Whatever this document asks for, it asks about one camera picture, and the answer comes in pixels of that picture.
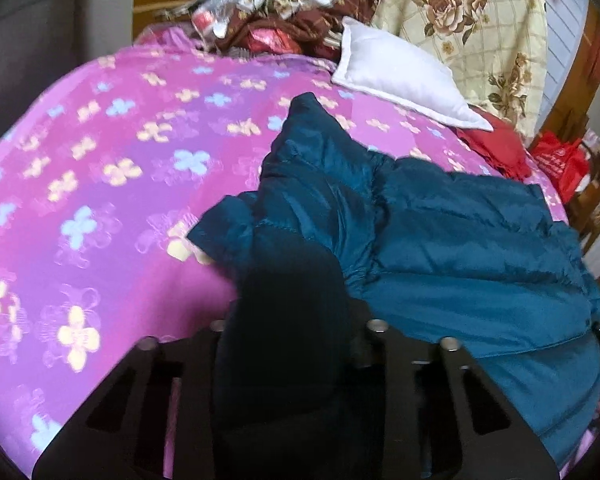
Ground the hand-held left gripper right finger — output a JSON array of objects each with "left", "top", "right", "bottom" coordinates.
[{"left": 350, "top": 317, "right": 562, "bottom": 480}]

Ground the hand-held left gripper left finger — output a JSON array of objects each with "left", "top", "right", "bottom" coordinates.
[{"left": 31, "top": 320, "right": 227, "bottom": 480}]

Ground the teal puffer jacket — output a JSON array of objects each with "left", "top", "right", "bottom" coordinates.
[{"left": 186, "top": 92, "right": 600, "bottom": 480}]

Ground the wooden chair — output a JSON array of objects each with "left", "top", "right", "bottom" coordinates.
[{"left": 570, "top": 130, "right": 600, "bottom": 271}]

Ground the red shopping bag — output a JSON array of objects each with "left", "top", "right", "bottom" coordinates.
[{"left": 530, "top": 130, "right": 591, "bottom": 206}]

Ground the red cloth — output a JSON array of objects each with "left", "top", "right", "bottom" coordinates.
[{"left": 455, "top": 110, "right": 533, "bottom": 181}]

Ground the pink floral bedsheet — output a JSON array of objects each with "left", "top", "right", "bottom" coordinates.
[{"left": 0, "top": 27, "right": 600, "bottom": 480}]

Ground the white pillow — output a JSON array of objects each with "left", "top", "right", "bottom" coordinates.
[{"left": 331, "top": 16, "right": 495, "bottom": 132}]

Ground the red silver shiny wrapping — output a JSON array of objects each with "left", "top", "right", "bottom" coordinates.
[{"left": 190, "top": 0, "right": 301, "bottom": 56}]

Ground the cream rose print quilt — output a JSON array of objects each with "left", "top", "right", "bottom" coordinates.
[{"left": 370, "top": 0, "right": 551, "bottom": 146}]

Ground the brown floral quilt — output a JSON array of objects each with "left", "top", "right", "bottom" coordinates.
[{"left": 190, "top": 0, "right": 381, "bottom": 58}]

